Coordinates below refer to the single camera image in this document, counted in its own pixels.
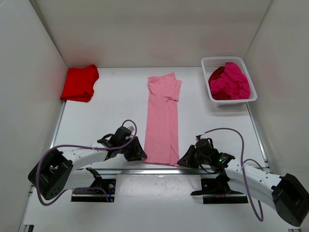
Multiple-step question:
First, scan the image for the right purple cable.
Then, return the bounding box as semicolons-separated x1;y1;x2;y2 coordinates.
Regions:
197;128;264;222

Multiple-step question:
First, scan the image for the magenta t shirt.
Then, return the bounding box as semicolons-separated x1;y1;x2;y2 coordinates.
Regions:
209;62;251;101

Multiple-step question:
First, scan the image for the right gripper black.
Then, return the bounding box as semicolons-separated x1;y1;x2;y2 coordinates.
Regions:
177;145;210;170

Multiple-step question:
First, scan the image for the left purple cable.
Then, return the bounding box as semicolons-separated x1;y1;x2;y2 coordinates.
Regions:
35;119;138;206

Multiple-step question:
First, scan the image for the folded red t shirt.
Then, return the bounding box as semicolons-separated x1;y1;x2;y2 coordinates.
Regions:
60;64;99;102

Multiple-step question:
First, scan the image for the purple cable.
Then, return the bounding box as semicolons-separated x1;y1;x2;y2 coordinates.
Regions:
35;119;138;206
197;128;264;222

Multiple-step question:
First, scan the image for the dark red t shirt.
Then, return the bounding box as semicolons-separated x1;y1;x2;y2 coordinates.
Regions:
208;67;225;85

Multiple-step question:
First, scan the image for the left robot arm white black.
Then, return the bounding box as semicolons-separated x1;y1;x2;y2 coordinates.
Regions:
28;125;147;206

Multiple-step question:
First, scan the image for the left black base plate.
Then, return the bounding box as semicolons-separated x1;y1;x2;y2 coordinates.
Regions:
71;179;116;203

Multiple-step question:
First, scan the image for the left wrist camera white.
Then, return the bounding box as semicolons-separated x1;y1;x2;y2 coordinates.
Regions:
128;126;135;133

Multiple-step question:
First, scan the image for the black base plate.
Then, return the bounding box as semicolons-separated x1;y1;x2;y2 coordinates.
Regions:
71;179;116;203
190;178;248;204

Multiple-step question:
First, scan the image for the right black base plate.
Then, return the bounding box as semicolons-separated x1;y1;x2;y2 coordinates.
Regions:
190;178;248;204

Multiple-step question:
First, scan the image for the white plastic basket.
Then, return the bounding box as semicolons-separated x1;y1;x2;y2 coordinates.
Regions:
201;56;257;106

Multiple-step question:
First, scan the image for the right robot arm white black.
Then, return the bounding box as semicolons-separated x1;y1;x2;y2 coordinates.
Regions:
177;138;309;227

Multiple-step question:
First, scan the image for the aluminium rail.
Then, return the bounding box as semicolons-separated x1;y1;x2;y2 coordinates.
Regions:
72;166;270;175

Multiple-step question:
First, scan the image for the light pink polo shirt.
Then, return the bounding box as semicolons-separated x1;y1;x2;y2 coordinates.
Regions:
144;73;182;167

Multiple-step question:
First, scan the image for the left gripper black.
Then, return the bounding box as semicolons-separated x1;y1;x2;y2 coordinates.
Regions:
119;136;147;162

